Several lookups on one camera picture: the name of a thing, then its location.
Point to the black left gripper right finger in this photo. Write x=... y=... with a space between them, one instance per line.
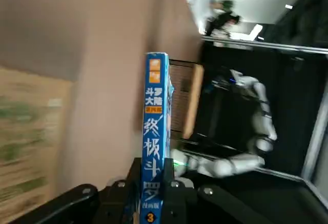
x=179 y=203

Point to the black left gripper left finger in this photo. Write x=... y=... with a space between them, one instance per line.
x=120 y=203

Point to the blue comic book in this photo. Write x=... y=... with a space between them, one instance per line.
x=153 y=131

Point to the brown book green gears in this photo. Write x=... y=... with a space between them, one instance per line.
x=25 y=131

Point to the aluminium frame bar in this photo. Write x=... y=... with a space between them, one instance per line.
x=269 y=45

